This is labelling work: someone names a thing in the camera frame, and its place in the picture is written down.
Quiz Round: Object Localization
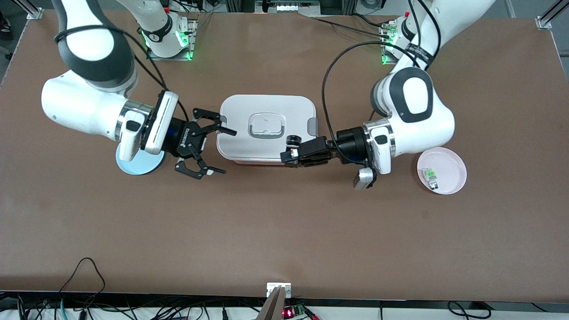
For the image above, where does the white lidded lunch box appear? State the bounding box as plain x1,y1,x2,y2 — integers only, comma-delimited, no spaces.
216,95,319,166

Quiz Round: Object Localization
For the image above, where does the blue plate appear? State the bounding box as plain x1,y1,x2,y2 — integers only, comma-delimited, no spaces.
116,149,166,175

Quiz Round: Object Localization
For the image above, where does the pink plate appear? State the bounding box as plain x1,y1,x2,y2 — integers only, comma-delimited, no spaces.
417,147,467,195

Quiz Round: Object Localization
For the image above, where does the circuit board with red display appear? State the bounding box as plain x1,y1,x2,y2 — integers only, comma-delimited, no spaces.
282,304,308,319

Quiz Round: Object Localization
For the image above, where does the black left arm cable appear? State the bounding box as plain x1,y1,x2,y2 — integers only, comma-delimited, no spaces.
322,0,441,149

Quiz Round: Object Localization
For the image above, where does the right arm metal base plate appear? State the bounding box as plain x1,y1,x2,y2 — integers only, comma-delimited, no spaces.
147,18,198,61

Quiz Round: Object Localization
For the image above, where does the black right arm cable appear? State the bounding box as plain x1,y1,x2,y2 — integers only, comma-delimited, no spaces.
54,24,189,121

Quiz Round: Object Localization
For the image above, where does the green push-button switch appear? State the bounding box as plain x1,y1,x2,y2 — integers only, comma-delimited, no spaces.
423,168,440,190

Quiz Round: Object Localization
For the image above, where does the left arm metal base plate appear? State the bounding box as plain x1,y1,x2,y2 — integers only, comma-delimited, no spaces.
380,22,403,66

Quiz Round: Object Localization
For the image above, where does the black cable to arm base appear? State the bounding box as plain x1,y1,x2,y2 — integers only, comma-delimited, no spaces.
309,13,394,40

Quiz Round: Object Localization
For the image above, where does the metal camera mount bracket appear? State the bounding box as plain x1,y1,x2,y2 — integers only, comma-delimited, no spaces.
257,283,292,320

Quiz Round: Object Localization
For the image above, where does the black looped table cable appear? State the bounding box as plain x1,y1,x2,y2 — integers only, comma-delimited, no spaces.
58,257,106,304

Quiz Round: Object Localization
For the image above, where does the aluminium frame corner bracket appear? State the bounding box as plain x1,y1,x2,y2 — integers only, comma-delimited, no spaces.
18,0,44,21
536,0,569,30

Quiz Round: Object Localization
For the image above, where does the black coiled floor cable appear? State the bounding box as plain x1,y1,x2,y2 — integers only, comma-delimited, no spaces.
447,301,492,320

